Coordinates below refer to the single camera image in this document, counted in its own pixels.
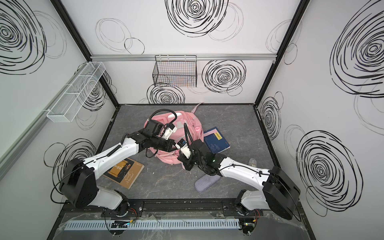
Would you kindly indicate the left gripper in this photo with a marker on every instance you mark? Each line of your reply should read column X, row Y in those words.
column 173, row 145

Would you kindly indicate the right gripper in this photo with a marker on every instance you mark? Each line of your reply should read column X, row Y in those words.
column 188, row 159

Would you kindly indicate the blue book yellow label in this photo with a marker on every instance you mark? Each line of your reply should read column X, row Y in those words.
column 215, row 140

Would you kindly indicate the pink student backpack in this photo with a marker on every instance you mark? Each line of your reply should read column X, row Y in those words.
column 195, row 128

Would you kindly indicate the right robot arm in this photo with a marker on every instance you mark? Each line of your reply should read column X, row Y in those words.
column 275, row 190

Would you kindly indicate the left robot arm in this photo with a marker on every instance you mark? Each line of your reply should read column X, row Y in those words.
column 79, row 182

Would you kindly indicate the purple glasses case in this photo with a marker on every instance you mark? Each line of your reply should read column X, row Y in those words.
column 206, row 182

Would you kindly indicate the brown book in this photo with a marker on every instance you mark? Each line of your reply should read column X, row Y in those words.
column 125, row 173

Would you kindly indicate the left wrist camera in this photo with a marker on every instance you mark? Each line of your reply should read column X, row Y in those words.
column 169, row 131

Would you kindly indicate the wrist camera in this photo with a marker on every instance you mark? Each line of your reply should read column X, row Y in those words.
column 169, row 131
column 183, row 147

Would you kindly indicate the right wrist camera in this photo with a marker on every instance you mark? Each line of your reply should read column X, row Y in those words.
column 183, row 147

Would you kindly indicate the black wire basket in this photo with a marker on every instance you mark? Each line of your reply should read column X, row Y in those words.
column 175, row 73

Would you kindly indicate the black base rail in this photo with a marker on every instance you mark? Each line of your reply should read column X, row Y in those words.
column 228, row 207

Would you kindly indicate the clear acrylic wall shelf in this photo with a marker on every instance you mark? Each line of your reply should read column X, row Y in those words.
column 76, row 93

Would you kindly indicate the aluminium wall rail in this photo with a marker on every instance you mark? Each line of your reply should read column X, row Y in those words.
column 183, row 57

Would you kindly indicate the white slotted cable duct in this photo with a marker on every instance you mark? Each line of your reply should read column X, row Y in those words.
column 193, row 224

